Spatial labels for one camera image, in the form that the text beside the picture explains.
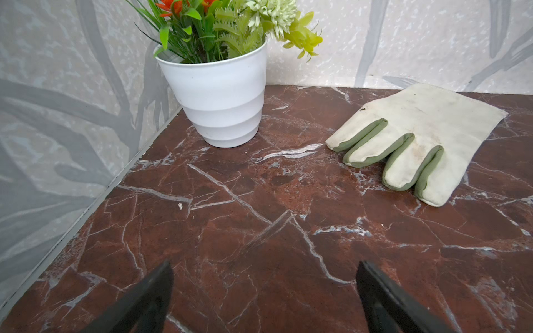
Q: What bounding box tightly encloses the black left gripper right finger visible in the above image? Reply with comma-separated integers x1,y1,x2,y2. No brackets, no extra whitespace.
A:
355,260,453,333

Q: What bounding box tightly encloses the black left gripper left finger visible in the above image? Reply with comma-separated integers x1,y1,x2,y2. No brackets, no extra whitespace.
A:
81,261,174,332

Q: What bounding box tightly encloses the cream green gardening glove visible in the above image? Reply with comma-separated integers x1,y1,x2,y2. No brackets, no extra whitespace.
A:
326,83,507,207

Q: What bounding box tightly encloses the white flower pot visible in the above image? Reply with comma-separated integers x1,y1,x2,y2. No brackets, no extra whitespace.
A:
154,43,267,148

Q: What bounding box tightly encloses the artificial green plant with flowers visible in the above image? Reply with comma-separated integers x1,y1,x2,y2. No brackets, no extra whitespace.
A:
131,1,323,64

